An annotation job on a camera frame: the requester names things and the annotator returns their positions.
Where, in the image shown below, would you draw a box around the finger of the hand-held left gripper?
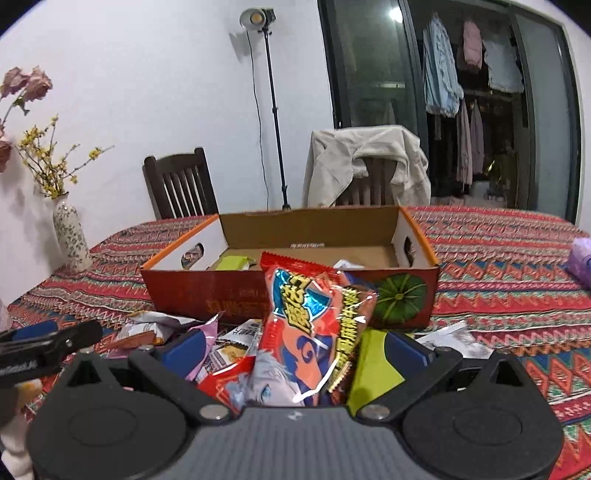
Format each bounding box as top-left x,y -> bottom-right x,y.
0,320 -> 103,366

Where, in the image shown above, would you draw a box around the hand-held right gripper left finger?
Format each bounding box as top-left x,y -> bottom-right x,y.
56,329 -> 232,425

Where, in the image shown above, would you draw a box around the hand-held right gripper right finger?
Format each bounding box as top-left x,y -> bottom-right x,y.
360,329 -> 533,425

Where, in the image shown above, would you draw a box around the white grey snack packet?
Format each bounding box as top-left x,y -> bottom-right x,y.
414,320 -> 493,360

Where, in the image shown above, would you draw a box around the lime green snack packet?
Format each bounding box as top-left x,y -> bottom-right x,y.
346,328 -> 408,416

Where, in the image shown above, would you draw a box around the orange cardboard box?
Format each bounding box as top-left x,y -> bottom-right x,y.
140,205 -> 440,330

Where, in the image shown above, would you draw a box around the red snack packet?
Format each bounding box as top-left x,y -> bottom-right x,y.
249,251 -> 380,409
198,356 -> 257,416

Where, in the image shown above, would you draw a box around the pink snack packet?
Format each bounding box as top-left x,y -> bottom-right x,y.
185,314 -> 221,382

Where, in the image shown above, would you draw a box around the cracker snack packet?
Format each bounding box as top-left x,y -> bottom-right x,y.
216,318 -> 265,371
115,311 -> 195,352

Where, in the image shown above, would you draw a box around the floral ceramic vase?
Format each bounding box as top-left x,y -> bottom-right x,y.
52,193 -> 93,272

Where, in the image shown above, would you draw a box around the small green snack packet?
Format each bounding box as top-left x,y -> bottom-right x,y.
216,255 -> 260,271

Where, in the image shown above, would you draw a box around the red patterned tablecloth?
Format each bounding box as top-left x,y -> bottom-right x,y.
0,205 -> 591,480

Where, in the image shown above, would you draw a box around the dark wooden chair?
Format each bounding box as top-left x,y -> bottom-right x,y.
142,148 -> 221,220

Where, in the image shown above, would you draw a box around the brown wooden chair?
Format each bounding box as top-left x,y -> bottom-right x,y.
335,157 -> 399,207

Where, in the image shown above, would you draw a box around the yellow flower branches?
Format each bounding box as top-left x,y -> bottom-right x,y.
16,115 -> 115,200

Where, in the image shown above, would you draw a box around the purple tissue pack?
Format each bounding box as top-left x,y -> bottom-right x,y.
569,235 -> 591,291

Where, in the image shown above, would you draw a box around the beige jacket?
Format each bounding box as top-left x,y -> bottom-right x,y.
302,124 -> 433,209

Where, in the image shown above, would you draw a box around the long pink hanging clothes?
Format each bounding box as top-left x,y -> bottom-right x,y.
456,99 -> 486,186

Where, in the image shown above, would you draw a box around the black light stand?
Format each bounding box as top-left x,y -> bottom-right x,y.
262,28 -> 293,211

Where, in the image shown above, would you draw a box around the dried pink roses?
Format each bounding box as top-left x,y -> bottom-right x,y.
0,66 -> 54,174

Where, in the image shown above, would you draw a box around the light blue hanging shirt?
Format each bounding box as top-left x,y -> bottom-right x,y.
422,16 -> 464,117

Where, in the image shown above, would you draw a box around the wardrobe with hanging clothes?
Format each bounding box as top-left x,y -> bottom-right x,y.
318,0 -> 583,223

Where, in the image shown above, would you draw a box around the pale blue hanging garment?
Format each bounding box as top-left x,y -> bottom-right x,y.
482,37 -> 525,94

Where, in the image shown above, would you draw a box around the pink hanging top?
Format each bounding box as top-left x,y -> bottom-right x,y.
462,20 -> 484,71

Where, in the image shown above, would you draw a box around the studio light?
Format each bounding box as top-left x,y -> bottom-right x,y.
239,8 -> 274,34

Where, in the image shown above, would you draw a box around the light power cable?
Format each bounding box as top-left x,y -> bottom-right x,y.
246,31 -> 272,211

